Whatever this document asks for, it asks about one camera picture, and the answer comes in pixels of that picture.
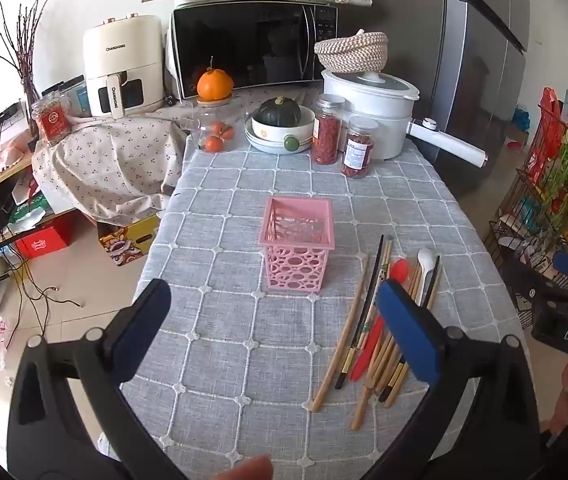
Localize black chopstick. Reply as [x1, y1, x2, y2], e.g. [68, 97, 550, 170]
[416, 255, 443, 308]
[336, 235, 385, 391]

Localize black floor cables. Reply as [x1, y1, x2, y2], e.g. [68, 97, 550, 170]
[0, 240, 84, 376]

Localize grey refrigerator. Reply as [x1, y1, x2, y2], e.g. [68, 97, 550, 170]
[431, 0, 530, 196]

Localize orange pumpkin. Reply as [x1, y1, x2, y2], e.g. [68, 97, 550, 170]
[197, 57, 235, 102]

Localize tall jar of red berries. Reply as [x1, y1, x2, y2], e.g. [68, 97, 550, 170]
[314, 94, 347, 166]

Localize red label clear packet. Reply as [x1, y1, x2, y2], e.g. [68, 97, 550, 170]
[31, 95, 72, 147]

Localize paper-wrapped disposable chopsticks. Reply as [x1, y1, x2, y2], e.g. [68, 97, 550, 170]
[346, 235, 395, 376]

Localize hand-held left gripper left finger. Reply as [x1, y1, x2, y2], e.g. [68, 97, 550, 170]
[6, 279, 192, 480]

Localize pile of dark-tipped chopsticks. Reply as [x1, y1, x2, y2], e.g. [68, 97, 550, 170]
[351, 255, 445, 431]

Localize brown cardboard box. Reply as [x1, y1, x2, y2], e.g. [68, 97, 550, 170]
[506, 125, 531, 154]

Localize clear jar of small oranges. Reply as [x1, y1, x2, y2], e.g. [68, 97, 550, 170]
[195, 100, 237, 154]

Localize red plastic bag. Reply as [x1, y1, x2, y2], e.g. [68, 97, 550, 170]
[524, 87, 563, 186]

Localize light wooden chopstick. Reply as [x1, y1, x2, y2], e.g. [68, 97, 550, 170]
[310, 253, 369, 413]

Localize floral cloth drape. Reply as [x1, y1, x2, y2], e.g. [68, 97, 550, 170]
[31, 105, 189, 222]

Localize black wire rack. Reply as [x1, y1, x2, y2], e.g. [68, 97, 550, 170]
[483, 85, 568, 331]

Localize cream air fryer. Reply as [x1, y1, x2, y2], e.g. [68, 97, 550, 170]
[82, 14, 165, 118]

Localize dark green squash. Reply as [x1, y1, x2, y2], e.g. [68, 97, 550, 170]
[252, 96, 301, 127]

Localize woven rope basket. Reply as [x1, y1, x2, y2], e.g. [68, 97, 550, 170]
[314, 30, 389, 73]

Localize labelled jar of red berries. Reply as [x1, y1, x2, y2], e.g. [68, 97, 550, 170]
[341, 116, 379, 180]

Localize yellow printed carton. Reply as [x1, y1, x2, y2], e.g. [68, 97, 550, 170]
[98, 215, 162, 266]

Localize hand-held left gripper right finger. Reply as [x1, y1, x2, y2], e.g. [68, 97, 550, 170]
[364, 280, 547, 480]

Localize red cardboard box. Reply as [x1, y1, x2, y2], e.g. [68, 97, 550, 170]
[14, 225, 77, 261]

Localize white electric pot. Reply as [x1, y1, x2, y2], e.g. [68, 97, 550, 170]
[321, 67, 490, 168]

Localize grey checked tablecloth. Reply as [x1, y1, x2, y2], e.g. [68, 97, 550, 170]
[114, 85, 545, 480]

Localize white spoon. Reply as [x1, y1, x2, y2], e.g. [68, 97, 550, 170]
[416, 247, 440, 306]

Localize black microwave oven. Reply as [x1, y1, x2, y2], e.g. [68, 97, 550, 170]
[170, 0, 339, 101]

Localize pink plastic utensil basket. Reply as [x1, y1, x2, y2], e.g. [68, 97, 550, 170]
[258, 197, 335, 293]

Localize red plastic spoon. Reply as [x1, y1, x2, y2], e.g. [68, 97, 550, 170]
[349, 258, 409, 380]

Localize person's left hand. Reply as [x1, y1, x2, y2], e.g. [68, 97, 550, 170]
[214, 455, 275, 480]

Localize white dish with green knob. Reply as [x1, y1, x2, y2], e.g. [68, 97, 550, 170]
[245, 106, 316, 155]

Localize bare dried branches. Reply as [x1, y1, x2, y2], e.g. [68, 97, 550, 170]
[0, 0, 52, 111]

